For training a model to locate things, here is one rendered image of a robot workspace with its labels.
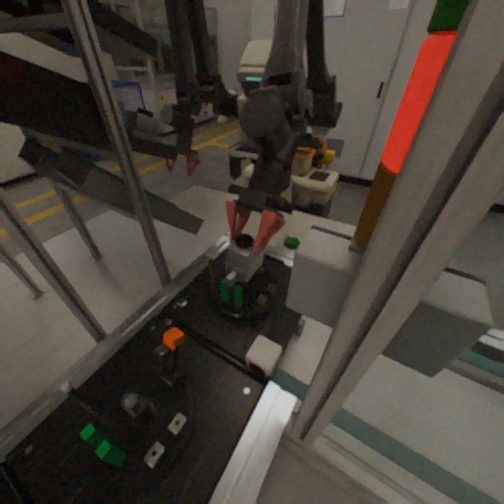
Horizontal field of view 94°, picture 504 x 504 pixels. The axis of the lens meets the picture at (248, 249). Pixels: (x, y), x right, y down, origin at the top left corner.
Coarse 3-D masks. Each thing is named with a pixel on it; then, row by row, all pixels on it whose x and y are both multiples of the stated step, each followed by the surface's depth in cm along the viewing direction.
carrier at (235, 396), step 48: (144, 336) 42; (96, 384) 36; (144, 384) 34; (192, 384) 34; (240, 384) 36; (48, 432) 31; (96, 432) 26; (144, 432) 29; (192, 432) 30; (240, 432) 31; (48, 480) 28; (96, 480) 28; (144, 480) 26; (192, 480) 28
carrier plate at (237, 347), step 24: (216, 264) 56; (264, 264) 56; (192, 288) 50; (288, 288) 50; (168, 312) 45; (192, 312) 45; (216, 312) 45; (288, 312) 45; (216, 336) 42; (240, 336) 42; (264, 336) 42; (288, 336) 42; (240, 360) 39
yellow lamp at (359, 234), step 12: (384, 168) 12; (384, 180) 12; (372, 192) 13; (384, 192) 12; (372, 204) 13; (384, 204) 12; (360, 216) 15; (372, 216) 13; (360, 228) 14; (372, 228) 13; (360, 240) 14
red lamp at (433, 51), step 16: (432, 48) 9; (448, 48) 8; (416, 64) 10; (432, 64) 9; (416, 80) 10; (432, 80) 9; (416, 96) 10; (400, 112) 11; (416, 112) 10; (400, 128) 11; (400, 144) 11; (384, 160) 12; (400, 160) 11
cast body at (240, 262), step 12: (240, 240) 39; (252, 240) 39; (228, 252) 39; (240, 252) 38; (252, 252) 38; (228, 264) 40; (240, 264) 39; (252, 264) 40; (228, 276) 39; (240, 276) 40
